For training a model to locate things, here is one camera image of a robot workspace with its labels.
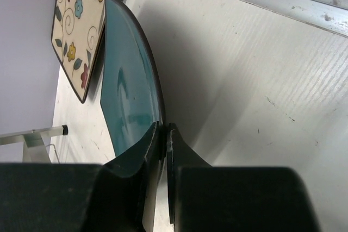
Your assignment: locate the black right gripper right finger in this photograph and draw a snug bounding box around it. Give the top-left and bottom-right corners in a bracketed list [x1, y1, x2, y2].
[167, 123, 214, 231]

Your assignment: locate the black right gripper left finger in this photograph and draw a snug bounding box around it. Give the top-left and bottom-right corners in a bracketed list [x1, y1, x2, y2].
[101, 122, 159, 231]

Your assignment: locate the teal square plate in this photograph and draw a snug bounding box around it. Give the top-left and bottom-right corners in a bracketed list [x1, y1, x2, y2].
[100, 0, 165, 156]

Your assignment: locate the stainless steel dish rack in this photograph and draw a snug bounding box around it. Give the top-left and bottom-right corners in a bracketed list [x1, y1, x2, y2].
[1, 125, 69, 164]

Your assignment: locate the cream floral square plate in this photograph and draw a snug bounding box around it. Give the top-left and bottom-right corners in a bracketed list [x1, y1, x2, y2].
[51, 0, 105, 103]

